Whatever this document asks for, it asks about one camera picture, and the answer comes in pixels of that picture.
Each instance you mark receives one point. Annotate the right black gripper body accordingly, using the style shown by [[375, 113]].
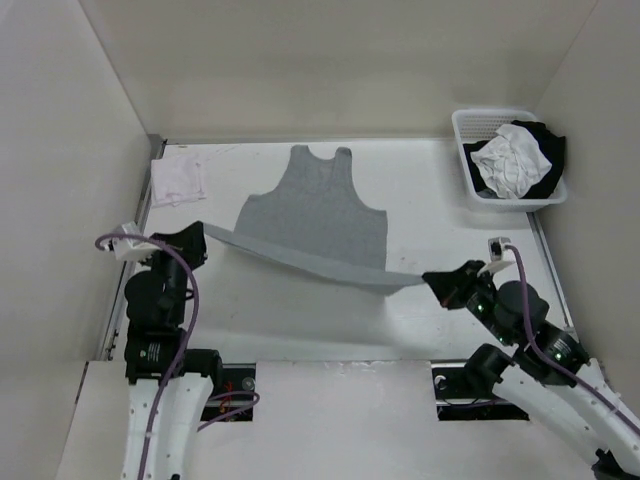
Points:
[[481, 299]]

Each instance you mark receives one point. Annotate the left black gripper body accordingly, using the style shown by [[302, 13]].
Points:
[[167, 263]]

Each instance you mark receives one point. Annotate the grey tank top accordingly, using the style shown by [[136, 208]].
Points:
[[314, 221]]

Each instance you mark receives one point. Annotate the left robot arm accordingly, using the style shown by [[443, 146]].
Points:
[[168, 383]]

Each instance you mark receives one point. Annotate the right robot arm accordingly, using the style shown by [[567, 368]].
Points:
[[541, 369]]

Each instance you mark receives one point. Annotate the folded white tank top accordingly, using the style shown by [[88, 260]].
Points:
[[177, 180]]

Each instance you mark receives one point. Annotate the white tank top in basket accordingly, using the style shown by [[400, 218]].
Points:
[[509, 165]]

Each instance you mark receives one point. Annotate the black tank top in basket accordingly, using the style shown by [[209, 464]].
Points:
[[554, 147]]

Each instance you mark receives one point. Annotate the white plastic laundry basket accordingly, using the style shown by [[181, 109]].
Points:
[[479, 124]]

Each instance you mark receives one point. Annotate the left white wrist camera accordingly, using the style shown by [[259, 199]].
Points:
[[130, 248]]

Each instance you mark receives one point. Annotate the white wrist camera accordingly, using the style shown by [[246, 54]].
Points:
[[497, 256], [130, 248]]

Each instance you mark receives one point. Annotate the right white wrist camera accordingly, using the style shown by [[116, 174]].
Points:
[[497, 256]]

